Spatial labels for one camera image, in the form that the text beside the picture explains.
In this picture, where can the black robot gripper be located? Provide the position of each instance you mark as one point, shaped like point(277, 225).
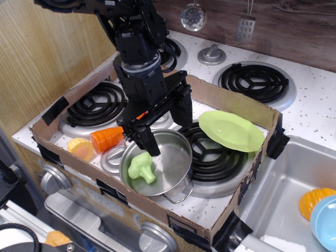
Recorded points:
point(148, 90)

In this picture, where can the green toy broccoli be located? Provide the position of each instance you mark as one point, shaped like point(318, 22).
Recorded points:
point(141, 167)

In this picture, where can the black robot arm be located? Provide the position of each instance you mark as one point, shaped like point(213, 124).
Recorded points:
point(138, 33)

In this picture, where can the stainless steel pot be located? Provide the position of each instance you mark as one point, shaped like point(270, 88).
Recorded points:
point(172, 168)

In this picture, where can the silver stove knob upper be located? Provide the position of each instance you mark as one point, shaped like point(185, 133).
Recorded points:
point(163, 122)

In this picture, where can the silver stove knob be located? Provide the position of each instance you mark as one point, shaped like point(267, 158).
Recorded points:
point(211, 56)
point(163, 122)
point(111, 158)

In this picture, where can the whole orange toy carrot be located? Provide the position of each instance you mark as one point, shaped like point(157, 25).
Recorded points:
point(141, 115)

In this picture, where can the green plastic plate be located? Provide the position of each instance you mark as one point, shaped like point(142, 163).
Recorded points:
point(231, 131)

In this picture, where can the orange toy carrot piece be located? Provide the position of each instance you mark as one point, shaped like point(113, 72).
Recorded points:
point(106, 138)

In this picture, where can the silver stove knob lower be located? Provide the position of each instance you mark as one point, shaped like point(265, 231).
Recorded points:
point(111, 158)

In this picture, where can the front left black burner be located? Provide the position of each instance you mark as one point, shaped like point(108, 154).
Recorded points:
point(97, 110)

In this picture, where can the black burner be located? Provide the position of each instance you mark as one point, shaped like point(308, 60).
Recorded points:
point(260, 81)
point(97, 110)
point(217, 171)
point(167, 60)

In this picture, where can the front right black burner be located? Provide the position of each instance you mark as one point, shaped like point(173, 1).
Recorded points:
point(217, 171)

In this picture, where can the back left black burner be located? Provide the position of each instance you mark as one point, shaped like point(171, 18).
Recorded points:
point(167, 60)

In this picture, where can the cardboard fence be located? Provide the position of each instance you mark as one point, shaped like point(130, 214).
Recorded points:
point(203, 92)

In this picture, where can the yellow toy corn piece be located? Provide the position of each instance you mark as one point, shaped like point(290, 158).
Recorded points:
point(81, 148)

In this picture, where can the silver back stove knob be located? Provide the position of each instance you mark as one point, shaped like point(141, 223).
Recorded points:
point(211, 56)

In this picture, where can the back right black burner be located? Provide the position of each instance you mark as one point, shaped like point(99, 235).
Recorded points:
point(260, 81)

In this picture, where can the hanging silver strainer ladle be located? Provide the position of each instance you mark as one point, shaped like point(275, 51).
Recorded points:
point(193, 17)

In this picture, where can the silver oven knob right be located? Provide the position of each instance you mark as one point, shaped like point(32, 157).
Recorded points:
point(155, 239)

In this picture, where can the silver oven knob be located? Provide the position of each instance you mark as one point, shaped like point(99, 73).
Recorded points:
point(155, 239)
point(54, 180)

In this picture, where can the hanging silver spatula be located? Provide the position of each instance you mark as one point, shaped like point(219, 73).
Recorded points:
point(246, 25)

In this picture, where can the silver oven knob left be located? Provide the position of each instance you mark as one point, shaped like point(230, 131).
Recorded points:
point(54, 180)

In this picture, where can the stainless steel sink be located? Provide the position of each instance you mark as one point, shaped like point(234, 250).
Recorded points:
point(270, 205)

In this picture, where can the orange toy at bottom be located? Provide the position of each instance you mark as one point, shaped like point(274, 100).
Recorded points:
point(56, 238)

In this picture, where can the orange toy pumpkin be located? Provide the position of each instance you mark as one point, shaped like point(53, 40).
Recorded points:
point(309, 200)

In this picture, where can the white sponge in sink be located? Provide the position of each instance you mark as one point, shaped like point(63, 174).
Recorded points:
point(282, 244)

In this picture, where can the light blue bowl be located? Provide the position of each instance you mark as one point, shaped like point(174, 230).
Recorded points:
point(322, 222)

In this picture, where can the silver oven door handle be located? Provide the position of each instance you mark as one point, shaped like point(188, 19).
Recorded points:
point(84, 224)

